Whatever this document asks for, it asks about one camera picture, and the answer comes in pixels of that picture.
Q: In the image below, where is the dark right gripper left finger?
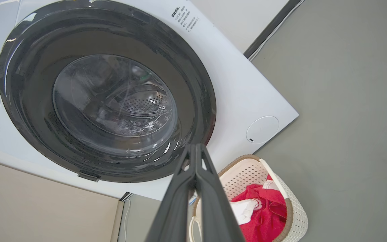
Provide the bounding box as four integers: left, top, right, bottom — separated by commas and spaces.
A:
145, 144, 198, 242

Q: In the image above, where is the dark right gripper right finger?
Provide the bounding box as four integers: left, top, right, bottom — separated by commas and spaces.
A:
196, 144, 246, 242

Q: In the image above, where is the white brown-trimmed laundry basket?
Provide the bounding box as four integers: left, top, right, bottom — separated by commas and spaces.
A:
188, 154, 309, 242

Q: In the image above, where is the white garment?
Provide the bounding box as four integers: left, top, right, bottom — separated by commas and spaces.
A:
230, 198, 262, 226

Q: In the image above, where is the red white-striped garment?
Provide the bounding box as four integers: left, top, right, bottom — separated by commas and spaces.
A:
230, 174, 288, 242

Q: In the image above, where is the round white filter cover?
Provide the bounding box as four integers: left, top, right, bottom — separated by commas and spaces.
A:
246, 116, 280, 144

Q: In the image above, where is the stainless steel washer drum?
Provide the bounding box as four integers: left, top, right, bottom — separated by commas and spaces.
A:
53, 54, 178, 157

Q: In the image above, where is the white front-load washing machine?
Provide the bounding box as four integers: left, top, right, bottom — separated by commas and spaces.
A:
0, 0, 299, 201

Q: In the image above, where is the round black washer door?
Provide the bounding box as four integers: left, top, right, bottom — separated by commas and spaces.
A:
0, 0, 217, 183

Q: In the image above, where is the white floor cable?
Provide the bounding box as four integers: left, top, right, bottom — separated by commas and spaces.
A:
122, 198, 132, 242
248, 0, 306, 62

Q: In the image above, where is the black door latch handle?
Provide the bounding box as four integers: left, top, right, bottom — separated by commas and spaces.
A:
77, 171, 101, 183

